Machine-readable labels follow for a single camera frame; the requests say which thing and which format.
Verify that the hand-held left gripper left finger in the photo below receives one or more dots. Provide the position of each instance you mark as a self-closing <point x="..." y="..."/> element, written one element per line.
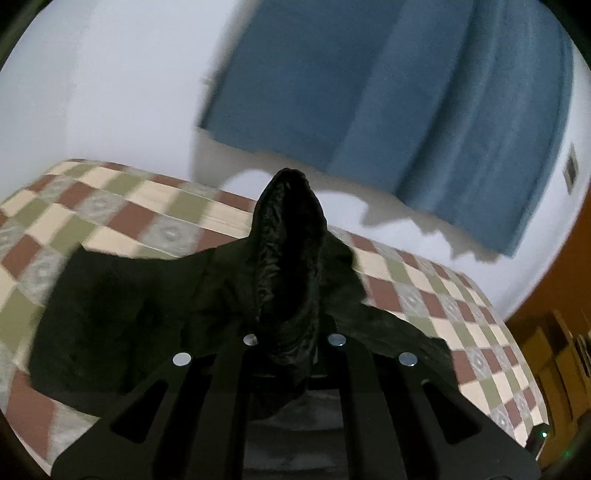
<point x="228" y="397"/>

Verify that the blue curtain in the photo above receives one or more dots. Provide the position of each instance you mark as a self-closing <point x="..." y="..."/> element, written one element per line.
<point x="369" y="92"/>

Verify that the wall switch plate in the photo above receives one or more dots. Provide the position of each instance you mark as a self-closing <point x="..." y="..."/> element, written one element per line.
<point x="571" y="168"/>

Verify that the orange wooden door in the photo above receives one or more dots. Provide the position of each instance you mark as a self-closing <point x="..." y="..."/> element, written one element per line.
<point x="570" y="277"/>

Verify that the checkered bed blanket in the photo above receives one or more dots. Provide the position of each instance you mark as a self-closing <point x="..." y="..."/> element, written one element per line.
<point x="152" y="217"/>

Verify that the black puffer jacket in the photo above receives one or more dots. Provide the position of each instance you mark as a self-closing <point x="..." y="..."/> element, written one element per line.
<point x="138" y="323"/>

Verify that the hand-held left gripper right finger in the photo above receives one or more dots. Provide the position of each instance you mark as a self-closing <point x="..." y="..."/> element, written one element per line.
<point x="358" y="397"/>

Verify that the yellow wooden cabinet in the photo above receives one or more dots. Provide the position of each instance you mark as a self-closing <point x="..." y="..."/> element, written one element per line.
<point x="547" y="364"/>

